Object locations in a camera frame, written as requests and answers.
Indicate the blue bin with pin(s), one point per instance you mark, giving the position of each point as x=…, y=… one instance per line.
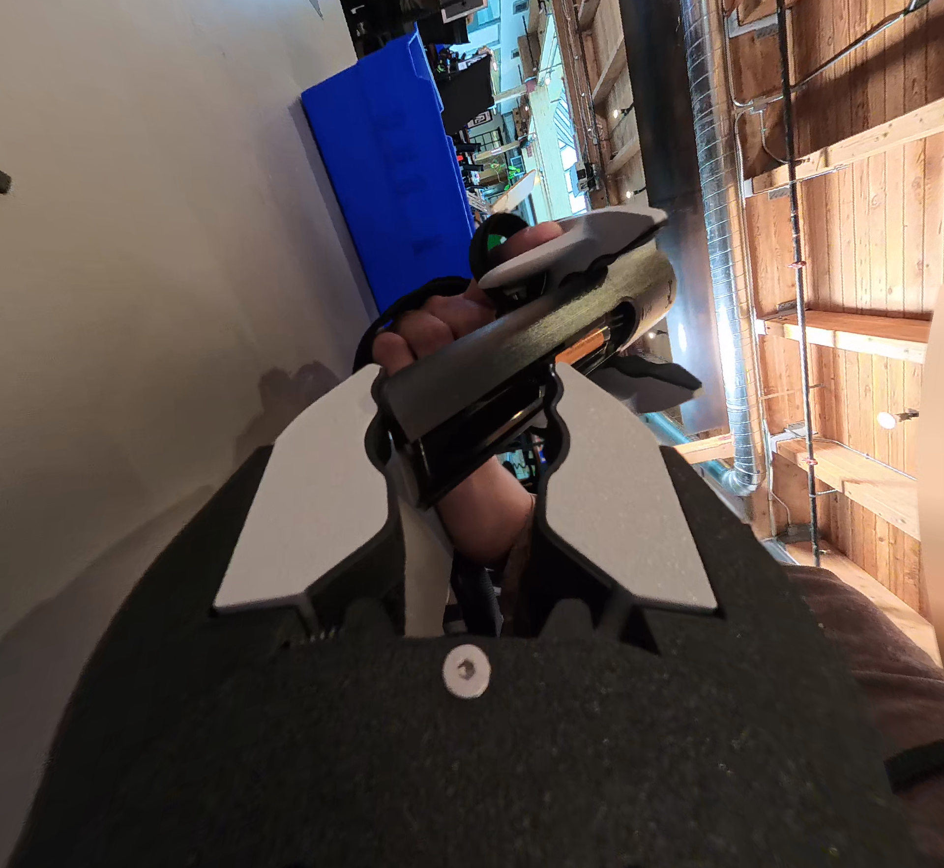
x=383, y=167

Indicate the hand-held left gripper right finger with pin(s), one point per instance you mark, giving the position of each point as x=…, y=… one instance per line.
x=627, y=514

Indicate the green bin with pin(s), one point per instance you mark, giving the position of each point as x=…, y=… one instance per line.
x=501, y=230

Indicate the black remote control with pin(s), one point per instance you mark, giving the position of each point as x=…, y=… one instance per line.
x=479, y=374

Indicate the grey desk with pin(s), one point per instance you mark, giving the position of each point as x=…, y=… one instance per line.
x=147, y=219

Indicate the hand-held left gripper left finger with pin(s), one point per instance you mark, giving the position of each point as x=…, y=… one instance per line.
x=310, y=514

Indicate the dark rectangular air duct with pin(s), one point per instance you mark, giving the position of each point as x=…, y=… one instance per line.
x=656, y=108

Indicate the orange battery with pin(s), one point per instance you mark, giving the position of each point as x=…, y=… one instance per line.
x=586, y=350

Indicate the person's right hand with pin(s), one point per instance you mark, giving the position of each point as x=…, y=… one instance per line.
x=420, y=330

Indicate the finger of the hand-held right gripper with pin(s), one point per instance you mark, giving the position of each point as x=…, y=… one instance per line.
x=605, y=230
x=656, y=378

